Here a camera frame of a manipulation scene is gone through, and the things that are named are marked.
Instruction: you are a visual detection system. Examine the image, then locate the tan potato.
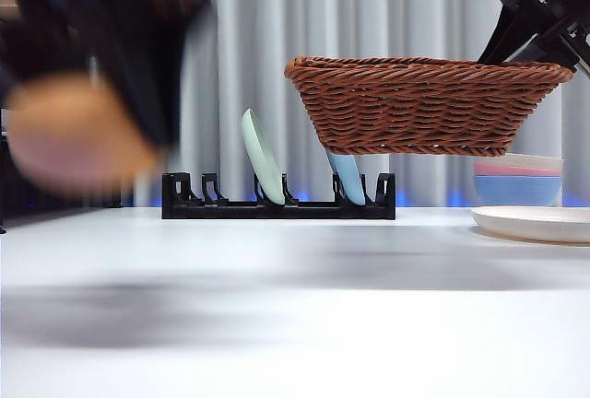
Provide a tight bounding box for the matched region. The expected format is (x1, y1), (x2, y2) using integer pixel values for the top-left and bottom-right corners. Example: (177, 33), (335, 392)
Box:
(4, 73), (160, 188)

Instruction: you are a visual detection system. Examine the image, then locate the brown woven wicker basket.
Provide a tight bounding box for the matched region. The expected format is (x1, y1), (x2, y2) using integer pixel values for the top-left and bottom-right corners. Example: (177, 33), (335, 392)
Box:
(284, 55), (575, 158)

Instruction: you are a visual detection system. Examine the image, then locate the beige bowl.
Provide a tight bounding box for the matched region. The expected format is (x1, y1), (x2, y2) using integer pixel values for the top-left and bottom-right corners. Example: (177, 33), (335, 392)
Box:
(504, 152), (565, 176)

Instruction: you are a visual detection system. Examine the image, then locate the pale green plate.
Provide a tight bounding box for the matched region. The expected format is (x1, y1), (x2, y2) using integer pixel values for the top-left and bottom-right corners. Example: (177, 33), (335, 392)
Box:
(240, 108), (287, 205)

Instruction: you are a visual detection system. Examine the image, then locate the pink bowl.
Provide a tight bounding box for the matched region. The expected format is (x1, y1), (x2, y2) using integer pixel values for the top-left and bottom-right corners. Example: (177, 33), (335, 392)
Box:
(474, 161), (564, 179)

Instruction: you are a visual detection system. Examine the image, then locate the pale grey curtain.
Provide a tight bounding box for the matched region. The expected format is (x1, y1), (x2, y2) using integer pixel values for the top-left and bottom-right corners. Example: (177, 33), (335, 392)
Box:
(174, 0), (590, 209)

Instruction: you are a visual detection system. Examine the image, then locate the blue bowl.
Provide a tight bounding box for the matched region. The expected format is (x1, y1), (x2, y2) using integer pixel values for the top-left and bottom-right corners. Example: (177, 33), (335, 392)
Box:
(474, 175), (564, 208)

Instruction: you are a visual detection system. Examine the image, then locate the off-white plate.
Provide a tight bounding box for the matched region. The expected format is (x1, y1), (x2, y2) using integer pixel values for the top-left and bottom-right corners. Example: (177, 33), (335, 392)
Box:
(470, 205), (590, 245)

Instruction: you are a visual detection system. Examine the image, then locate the black plate rack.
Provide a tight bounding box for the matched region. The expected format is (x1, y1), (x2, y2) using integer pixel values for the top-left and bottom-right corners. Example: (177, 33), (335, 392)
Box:
(160, 170), (397, 221)

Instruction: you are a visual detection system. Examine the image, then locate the pale blue plate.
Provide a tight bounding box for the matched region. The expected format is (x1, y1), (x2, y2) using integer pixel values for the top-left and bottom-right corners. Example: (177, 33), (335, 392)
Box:
(324, 148), (366, 205)

